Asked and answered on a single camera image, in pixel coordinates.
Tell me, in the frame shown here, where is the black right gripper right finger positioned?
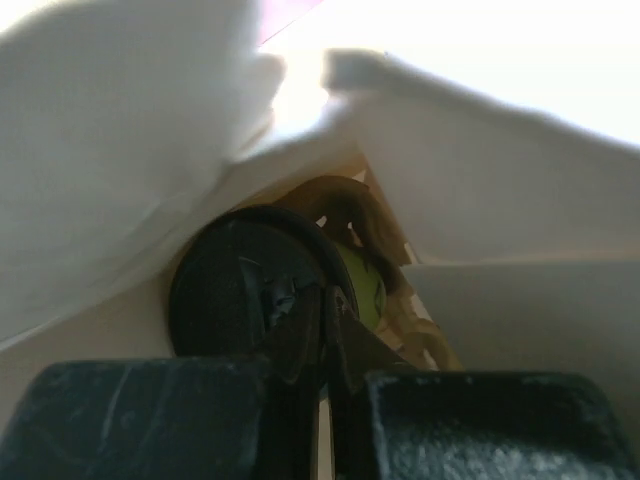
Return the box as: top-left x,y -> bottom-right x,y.
324,287 -> 639,479

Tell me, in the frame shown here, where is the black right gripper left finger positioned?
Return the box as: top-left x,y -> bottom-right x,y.
1,284 -> 324,479

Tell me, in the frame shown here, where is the green paper coffee cup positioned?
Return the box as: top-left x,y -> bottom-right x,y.
335,243 -> 387,331

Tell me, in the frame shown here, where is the black cup lid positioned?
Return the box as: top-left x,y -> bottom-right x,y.
168,205 -> 357,357

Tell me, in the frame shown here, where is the brown paper bag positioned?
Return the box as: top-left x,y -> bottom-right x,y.
1,1 -> 639,464

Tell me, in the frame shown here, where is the cardboard two-cup carrier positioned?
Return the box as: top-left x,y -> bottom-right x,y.
274,176 -> 462,371

